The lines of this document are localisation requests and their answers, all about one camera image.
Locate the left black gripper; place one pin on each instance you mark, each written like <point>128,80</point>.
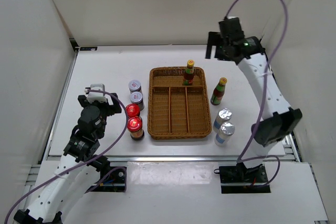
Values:
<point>112,108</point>

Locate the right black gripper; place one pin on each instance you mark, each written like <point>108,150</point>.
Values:
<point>213,40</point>

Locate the yellow-cap sauce bottle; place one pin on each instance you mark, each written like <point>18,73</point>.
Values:
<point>189,73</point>
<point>219,91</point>

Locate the silver-cap white bottle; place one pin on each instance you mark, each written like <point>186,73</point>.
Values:
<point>223,115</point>
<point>224,133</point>

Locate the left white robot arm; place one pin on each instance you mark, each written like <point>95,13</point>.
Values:
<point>80,169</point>

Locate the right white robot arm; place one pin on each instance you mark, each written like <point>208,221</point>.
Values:
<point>276,118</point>

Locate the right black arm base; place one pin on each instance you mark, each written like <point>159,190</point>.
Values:
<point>240,180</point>

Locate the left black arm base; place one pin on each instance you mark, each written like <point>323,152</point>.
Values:
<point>113,180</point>

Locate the far red-lid sauce jar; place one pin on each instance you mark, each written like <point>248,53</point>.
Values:
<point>133,110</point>

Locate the red-lid sauce jar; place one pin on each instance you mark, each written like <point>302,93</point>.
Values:
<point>134,126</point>
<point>133,110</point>

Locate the near grey-lid spice jar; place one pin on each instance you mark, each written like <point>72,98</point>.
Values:
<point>137,98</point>

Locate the grey-lid spice jar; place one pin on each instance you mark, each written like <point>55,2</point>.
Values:
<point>135,86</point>
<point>137,98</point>

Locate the far grey-lid spice jar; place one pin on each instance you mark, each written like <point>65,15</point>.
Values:
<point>135,86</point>

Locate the near red-lid sauce jar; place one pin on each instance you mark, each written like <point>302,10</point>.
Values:
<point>134,126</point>

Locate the left black corner label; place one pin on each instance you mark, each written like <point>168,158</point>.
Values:
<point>88,48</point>

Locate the brown wicker divided basket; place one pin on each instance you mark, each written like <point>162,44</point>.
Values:
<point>176,111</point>

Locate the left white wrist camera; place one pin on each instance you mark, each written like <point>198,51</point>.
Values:
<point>93,96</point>

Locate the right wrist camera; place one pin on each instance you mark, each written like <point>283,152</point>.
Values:
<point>231,28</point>

